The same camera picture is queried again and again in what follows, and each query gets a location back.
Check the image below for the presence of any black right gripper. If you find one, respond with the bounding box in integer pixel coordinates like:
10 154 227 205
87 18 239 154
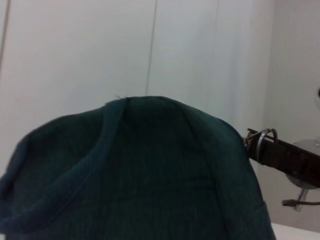
243 127 320 190

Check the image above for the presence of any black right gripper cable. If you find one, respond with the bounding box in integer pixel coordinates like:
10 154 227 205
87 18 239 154
281 188 320 213

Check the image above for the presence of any dark teal fabric bag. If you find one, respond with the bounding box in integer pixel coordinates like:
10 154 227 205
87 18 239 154
0 95 278 240

